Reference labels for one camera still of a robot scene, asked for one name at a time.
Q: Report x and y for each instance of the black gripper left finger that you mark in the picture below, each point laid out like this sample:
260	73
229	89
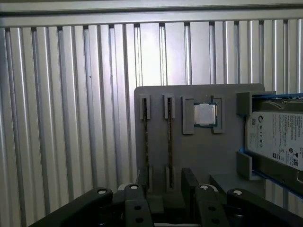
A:
137	205

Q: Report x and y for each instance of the RAM stick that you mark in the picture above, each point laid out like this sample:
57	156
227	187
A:
146	132
169	132

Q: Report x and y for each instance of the hard disk in blue carrier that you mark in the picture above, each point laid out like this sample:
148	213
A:
272	132

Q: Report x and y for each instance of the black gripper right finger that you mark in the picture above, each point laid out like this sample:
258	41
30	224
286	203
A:
210	201

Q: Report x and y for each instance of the grey parts rack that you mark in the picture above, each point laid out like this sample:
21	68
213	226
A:
213	151

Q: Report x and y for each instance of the silver CPU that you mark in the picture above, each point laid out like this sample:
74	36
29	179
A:
204	113

